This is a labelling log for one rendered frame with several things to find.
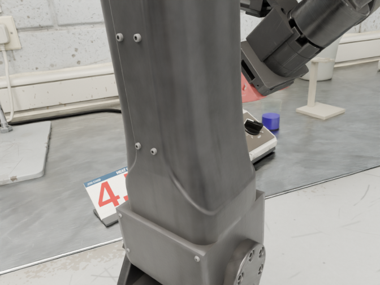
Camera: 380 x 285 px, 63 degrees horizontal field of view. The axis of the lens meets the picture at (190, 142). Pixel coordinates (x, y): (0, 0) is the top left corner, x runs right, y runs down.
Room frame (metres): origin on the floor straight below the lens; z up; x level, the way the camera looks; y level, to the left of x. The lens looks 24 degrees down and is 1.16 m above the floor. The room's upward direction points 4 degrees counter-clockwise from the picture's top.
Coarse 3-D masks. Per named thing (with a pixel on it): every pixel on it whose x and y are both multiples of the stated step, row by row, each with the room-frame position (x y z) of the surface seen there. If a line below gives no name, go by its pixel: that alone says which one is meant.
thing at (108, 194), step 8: (120, 176) 0.40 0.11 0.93; (96, 184) 0.38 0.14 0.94; (104, 184) 0.38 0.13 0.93; (112, 184) 0.39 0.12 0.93; (120, 184) 0.39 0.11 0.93; (96, 192) 0.37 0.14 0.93; (104, 192) 0.37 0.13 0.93; (112, 192) 0.38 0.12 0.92; (120, 192) 0.38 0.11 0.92; (96, 200) 0.36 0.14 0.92; (104, 200) 0.36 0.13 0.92; (112, 200) 0.37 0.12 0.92; (120, 200) 0.37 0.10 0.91; (104, 208) 0.35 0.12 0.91; (112, 208) 0.36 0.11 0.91
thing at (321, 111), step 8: (312, 64) 0.73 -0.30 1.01; (312, 72) 0.73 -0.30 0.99; (312, 80) 0.73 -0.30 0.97; (312, 88) 0.72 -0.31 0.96; (312, 96) 0.72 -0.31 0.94; (312, 104) 0.72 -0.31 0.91; (320, 104) 0.74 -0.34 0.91; (304, 112) 0.70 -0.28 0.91; (312, 112) 0.69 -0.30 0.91; (320, 112) 0.68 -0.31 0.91; (328, 112) 0.68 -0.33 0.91; (336, 112) 0.68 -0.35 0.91
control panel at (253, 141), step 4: (244, 116) 0.54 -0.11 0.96; (248, 116) 0.54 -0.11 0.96; (252, 116) 0.55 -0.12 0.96; (244, 120) 0.53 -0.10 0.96; (256, 120) 0.54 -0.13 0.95; (264, 128) 0.53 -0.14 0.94; (260, 132) 0.51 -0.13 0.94; (264, 132) 0.51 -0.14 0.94; (268, 132) 0.52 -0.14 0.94; (248, 136) 0.49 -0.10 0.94; (252, 136) 0.50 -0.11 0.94; (256, 136) 0.50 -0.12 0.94; (260, 136) 0.50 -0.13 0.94; (264, 136) 0.50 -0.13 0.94; (268, 136) 0.51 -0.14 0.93; (272, 136) 0.51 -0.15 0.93; (248, 140) 0.48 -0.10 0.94; (252, 140) 0.49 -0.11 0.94; (256, 140) 0.49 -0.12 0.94; (260, 140) 0.49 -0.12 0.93; (264, 140) 0.49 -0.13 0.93; (268, 140) 0.50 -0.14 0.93; (248, 144) 0.47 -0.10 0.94; (252, 144) 0.48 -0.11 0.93; (256, 144) 0.48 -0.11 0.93; (260, 144) 0.48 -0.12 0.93; (248, 148) 0.47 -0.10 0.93; (252, 148) 0.47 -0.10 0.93
